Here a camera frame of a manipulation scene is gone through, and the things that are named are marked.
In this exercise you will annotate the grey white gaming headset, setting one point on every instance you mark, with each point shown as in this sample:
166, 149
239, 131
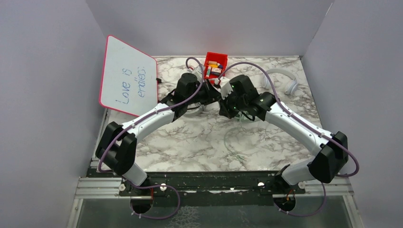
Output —
193, 111

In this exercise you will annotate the white green glue stick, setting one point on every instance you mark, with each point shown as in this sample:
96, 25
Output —
208, 71

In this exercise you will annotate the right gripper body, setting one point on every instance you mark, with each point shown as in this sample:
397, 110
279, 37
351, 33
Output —
231, 106

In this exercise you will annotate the pink framed whiteboard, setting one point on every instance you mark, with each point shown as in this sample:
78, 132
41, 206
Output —
129, 79

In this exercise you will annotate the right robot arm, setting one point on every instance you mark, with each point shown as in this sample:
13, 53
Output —
240, 95

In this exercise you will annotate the white headphones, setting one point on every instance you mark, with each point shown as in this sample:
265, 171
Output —
283, 80

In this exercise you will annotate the white small box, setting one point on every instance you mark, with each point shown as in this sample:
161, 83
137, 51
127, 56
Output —
216, 71

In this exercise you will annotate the green headphones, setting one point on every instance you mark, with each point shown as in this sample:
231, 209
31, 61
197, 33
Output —
246, 118

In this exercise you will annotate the red plastic bin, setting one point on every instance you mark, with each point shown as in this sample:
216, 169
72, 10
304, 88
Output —
221, 59

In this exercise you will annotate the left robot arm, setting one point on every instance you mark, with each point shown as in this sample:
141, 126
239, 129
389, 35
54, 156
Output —
117, 146

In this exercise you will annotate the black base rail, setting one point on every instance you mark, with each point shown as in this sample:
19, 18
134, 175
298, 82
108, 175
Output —
205, 189

